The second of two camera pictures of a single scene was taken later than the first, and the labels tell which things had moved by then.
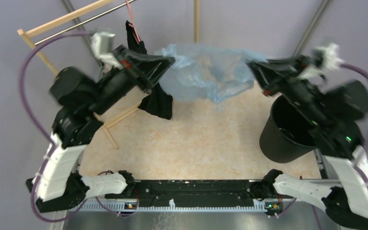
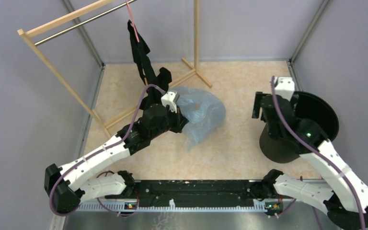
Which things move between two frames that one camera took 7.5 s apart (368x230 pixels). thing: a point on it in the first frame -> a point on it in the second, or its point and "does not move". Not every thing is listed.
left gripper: x=142 y=69 -> x=180 y=119
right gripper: x=280 y=75 -> x=257 y=106
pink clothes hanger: x=132 y=25 does not move
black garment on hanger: x=157 y=102 does not move
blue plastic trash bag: x=205 y=73 -> x=204 y=112
